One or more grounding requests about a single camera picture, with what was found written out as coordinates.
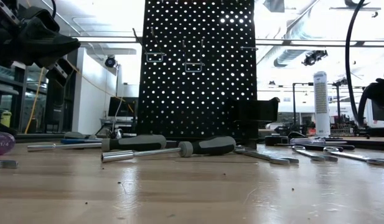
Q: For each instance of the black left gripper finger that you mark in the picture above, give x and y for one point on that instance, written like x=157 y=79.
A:
x=61 y=73
x=45 y=43

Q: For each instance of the silver double prong peg hook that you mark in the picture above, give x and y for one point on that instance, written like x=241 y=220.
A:
x=154 y=53
x=194 y=63

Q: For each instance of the silver loop peg hook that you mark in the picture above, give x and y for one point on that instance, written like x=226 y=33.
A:
x=249 y=48

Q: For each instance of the black tower fan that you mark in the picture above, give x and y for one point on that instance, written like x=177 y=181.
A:
x=56 y=105

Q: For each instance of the glass shelf cabinet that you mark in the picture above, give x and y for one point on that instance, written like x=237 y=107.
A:
x=17 y=93

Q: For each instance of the round black lamp on stand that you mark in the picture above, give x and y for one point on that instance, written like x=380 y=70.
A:
x=110 y=61

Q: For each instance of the black computer monitor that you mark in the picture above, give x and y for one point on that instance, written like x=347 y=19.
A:
x=381 y=113
x=123 y=107

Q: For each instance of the yellow-green container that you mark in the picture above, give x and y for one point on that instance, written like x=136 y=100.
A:
x=6 y=119

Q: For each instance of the clear safety glasses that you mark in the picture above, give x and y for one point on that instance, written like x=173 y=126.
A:
x=118 y=133

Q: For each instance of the black metal pegboard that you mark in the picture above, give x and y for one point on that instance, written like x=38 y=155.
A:
x=210 y=93

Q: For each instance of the black plastic bin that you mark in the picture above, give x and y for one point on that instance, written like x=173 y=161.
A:
x=257 y=110

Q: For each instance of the black pipe stand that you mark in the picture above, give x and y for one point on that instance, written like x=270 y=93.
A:
x=294 y=105
x=338 y=105

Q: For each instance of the black ceiling spotlight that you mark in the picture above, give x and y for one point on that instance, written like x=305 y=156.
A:
x=314 y=57

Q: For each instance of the white tower fan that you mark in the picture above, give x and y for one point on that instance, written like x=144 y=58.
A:
x=321 y=102

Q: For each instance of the black aluminium table frame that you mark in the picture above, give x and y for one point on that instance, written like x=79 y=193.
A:
x=372 y=143

